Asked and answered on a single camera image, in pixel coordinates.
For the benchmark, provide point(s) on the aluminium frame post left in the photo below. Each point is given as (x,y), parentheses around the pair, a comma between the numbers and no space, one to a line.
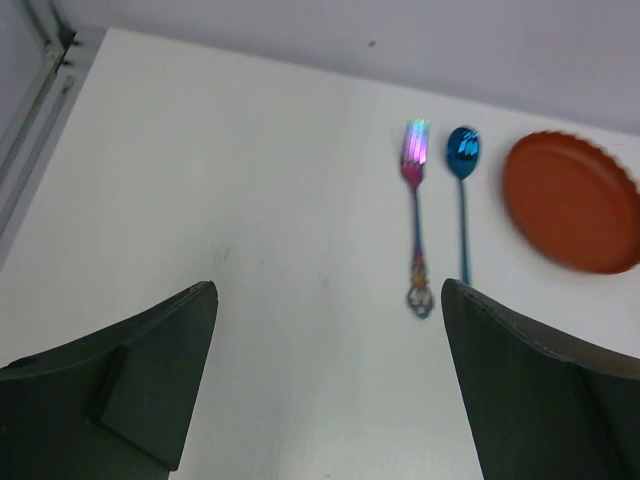
(35,38)

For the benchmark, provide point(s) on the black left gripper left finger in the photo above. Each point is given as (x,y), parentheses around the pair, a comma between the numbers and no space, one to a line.
(115,404)

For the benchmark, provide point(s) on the orange plastic plate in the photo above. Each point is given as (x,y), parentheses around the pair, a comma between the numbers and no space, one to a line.
(573,202)

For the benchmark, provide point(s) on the blue metal spoon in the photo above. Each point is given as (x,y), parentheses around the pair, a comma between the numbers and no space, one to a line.
(462,155)

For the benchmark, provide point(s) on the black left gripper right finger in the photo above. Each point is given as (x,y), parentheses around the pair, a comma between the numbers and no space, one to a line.
(541,404)

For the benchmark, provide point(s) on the iridescent rainbow metal fork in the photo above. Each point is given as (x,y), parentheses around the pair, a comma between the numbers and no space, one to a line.
(420,298)

